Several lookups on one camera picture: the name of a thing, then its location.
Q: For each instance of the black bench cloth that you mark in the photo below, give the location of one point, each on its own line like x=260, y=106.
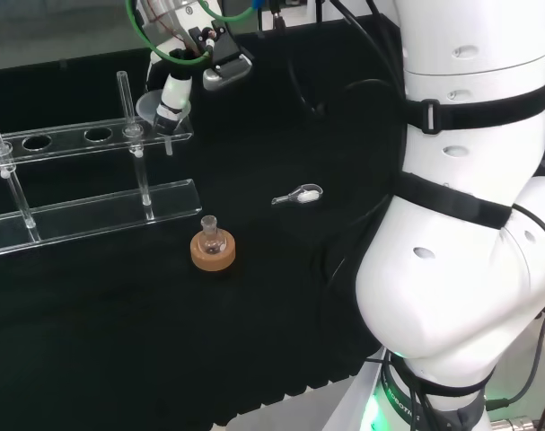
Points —
x=119, y=336

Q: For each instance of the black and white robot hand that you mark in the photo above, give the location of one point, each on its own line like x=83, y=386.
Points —
x=175, y=94

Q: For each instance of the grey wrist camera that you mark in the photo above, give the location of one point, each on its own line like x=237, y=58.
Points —
x=227, y=74

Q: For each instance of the translucent plastic funnel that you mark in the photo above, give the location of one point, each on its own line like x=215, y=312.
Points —
x=145, y=107

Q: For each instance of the black tripod pole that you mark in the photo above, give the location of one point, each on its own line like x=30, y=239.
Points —
x=319, y=9

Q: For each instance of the clear acrylic funnel stand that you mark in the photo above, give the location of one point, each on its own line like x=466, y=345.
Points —
x=97, y=215

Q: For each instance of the small round-bottom glass flask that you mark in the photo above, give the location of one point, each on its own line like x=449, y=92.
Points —
x=209, y=243

